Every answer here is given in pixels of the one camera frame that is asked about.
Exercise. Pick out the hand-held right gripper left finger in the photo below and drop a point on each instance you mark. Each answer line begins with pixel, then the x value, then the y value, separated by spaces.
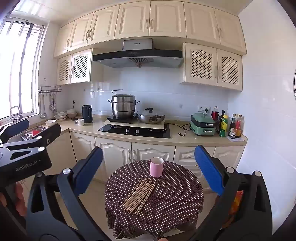
pixel 89 171

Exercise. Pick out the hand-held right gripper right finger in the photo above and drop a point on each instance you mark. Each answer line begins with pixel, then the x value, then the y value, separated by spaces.
pixel 209 171

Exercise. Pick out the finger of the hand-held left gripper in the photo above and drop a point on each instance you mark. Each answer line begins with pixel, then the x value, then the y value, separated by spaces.
pixel 15 129
pixel 46 134

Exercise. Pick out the pink cup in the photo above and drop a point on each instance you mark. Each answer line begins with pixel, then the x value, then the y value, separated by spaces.
pixel 156 170

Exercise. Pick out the bunch of wooden chopsticks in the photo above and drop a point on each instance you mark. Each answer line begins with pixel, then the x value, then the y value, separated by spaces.
pixel 138 195

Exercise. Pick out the hanging metal utensils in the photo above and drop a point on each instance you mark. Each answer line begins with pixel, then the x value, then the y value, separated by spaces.
pixel 52 104

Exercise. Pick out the person's left hand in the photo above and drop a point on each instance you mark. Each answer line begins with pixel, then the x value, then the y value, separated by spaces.
pixel 20 201

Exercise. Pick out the steel kitchen sink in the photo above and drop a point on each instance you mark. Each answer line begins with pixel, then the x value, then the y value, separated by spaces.
pixel 34 133

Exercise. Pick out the white bowl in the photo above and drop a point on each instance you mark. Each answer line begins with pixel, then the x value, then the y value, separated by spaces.
pixel 50 122

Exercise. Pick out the metal sink faucet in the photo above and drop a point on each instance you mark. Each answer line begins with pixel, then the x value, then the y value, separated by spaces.
pixel 15 113

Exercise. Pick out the metal ladle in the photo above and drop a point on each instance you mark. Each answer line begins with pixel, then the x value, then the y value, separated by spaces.
pixel 42 114

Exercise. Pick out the stacked white dishes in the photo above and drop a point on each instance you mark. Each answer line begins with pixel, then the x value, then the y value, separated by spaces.
pixel 67 114

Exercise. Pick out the cream base cabinets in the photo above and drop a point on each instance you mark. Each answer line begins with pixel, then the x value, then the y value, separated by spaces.
pixel 120 153

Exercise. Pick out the white mug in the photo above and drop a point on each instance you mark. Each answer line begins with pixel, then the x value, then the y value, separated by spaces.
pixel 81 122

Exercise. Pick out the orange oil bottles on floor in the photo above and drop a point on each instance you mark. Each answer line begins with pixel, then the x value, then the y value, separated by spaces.
pixel 237 202

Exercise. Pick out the green electric grill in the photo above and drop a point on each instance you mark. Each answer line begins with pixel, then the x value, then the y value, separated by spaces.
pixel 203 129

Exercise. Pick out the small dark bottle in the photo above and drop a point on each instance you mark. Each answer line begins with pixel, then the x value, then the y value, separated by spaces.
pixel 233 135

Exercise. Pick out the yellow green plastic bottle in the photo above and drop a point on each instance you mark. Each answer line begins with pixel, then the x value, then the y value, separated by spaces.
pixel 223 129

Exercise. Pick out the white paper sheet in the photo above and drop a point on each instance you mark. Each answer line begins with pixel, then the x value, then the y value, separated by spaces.
pixel 240 139

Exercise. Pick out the black kettle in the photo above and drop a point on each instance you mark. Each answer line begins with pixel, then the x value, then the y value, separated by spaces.
pixel 87 114

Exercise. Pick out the brown polka dot tablecloth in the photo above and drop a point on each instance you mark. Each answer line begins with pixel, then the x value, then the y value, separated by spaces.
pixel 175 204

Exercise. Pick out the dark green oil bottle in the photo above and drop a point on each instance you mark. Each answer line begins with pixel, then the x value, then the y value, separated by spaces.
pixel 221 120

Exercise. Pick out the dark sauce bottle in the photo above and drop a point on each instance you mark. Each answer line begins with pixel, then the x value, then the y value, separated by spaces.
pixel 232 124

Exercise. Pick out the red label sauce bottle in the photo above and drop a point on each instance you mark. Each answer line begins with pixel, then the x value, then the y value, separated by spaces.
pixel 238 127

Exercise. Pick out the red cola bottle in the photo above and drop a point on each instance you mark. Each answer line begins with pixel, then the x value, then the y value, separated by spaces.
pixel 215 114

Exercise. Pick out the barred window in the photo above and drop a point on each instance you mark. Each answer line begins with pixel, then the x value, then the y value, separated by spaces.
pixel 20 69

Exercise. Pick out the black induction cooker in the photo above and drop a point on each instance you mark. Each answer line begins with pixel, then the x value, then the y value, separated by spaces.
pixel 120 119

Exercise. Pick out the black glass gas hob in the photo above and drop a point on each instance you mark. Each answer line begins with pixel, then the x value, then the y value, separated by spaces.
pixel 157 134

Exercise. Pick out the stainless steel steamer pot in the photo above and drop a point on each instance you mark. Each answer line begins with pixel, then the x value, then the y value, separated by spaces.
pixel 123 106

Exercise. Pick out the beige stone slab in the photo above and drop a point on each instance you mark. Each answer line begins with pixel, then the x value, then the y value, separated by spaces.
pixel 148 126

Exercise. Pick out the glass wok lid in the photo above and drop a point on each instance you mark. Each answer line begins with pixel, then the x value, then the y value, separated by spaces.
pixel 150 112

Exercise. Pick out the grey range hood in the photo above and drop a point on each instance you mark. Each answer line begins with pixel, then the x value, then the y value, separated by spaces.
pixel 138 58

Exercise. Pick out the metal wall rack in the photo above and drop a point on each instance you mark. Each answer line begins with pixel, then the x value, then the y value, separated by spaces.
pixel 49 89

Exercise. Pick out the white wall outlet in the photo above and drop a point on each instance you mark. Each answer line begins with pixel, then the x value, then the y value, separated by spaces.
pixel 204 108

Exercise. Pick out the cream lattice door wall cabinet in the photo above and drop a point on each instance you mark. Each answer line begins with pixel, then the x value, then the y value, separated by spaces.
pixel 212 67
pixel 74 67

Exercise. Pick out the cream upper wall cabinets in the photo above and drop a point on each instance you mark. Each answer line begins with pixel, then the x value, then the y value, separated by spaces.
pixel 161 20

